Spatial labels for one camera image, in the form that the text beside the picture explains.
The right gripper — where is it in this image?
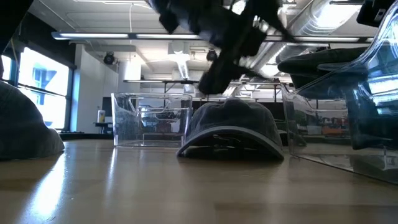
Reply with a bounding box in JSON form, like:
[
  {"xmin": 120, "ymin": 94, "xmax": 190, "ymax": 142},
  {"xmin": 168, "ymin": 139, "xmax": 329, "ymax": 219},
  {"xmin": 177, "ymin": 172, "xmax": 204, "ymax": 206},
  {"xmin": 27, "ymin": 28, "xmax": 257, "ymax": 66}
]
[{"xmin": 356, "ymin": 0, "xmax": 396, "ymax": 28}]

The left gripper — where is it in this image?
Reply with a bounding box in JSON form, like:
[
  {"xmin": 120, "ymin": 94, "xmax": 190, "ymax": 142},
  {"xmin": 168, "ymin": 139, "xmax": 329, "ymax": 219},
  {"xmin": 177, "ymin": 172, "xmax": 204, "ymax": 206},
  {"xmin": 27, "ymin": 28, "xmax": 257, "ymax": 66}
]
[{"xmin": 149, "ymin": 0, "xmax": 294, "ymax": 96}]

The light blue-grey baseball cap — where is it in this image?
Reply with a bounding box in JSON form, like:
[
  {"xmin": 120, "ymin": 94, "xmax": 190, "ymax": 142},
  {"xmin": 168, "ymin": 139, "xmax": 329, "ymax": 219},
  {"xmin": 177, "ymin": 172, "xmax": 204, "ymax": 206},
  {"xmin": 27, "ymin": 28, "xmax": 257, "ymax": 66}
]
[{"xmin": 176, "ymin": 98, "xmax": 285, "ymax": 162}]

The dark charcoal baseball cap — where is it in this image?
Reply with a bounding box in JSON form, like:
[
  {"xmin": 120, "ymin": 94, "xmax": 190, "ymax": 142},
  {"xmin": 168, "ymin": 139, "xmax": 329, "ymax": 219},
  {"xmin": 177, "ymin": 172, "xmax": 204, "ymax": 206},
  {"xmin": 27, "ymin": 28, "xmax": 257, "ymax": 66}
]
[{"xmin": 277, "ymin": 46, "xmax": 398, "ymax": 151}]

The faded grey baseball cap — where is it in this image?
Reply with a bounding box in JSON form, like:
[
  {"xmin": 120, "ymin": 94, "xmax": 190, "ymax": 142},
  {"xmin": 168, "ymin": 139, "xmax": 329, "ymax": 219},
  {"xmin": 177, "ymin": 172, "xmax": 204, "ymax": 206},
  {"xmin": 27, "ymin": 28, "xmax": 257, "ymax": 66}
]
[{"xmin": 0, "ymin": 80, "xmax": 65, "ymax": 161}]

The clear plastic storage bin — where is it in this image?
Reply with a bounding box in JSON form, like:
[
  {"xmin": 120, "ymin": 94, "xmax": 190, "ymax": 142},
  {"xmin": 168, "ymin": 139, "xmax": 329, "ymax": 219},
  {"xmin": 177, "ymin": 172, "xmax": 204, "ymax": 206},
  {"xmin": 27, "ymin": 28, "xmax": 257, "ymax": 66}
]
[
  {"xmin": 111, "ymin": 92, "xmax": 193, "ymax": 148},
  {"xmin": 279, "ymin": 0, "xmax": 398, "ymax": 185}
]

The dark background monitor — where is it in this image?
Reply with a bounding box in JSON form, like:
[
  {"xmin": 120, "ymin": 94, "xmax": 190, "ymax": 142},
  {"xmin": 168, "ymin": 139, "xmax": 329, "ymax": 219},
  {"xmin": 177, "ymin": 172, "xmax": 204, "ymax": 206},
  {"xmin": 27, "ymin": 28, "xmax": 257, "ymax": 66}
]
[{"xmin": 101, "ymin": 96, "xmax": 113, "ymax": 118}]

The overhead light bar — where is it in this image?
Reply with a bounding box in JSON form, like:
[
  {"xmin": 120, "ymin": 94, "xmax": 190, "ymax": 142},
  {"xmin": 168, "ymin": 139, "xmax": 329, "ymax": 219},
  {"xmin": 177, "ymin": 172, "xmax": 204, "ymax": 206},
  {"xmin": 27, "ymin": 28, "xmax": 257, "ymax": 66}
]
[{"xmin": 51, "ymin": 30, "xmax": 374, "ymax": 44}]

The small background desk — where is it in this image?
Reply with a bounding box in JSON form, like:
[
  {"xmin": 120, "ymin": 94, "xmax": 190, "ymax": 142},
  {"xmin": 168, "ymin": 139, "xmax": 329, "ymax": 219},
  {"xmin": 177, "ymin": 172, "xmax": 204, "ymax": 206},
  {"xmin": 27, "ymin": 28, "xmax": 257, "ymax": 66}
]
[{"xmin": 92, "ymin": 121, "xmax": 113, "ymax": 134}]

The large bright window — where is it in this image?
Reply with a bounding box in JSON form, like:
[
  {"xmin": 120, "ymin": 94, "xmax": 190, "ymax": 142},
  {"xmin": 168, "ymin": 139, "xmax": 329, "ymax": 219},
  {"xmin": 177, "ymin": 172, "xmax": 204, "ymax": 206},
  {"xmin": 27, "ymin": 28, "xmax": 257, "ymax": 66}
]
[{"xmin": 0, "ymin": 46, "xmax": 71, "ymax": 131}]

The silver ceiling duct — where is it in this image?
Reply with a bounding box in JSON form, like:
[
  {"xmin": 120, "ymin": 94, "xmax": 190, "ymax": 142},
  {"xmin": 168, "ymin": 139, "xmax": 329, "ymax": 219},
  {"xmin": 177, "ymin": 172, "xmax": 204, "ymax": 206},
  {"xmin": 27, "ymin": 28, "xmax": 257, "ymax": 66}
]
[{"xmin": 231, "ymin": 0, "xmax": 379, "ymax": 97}]

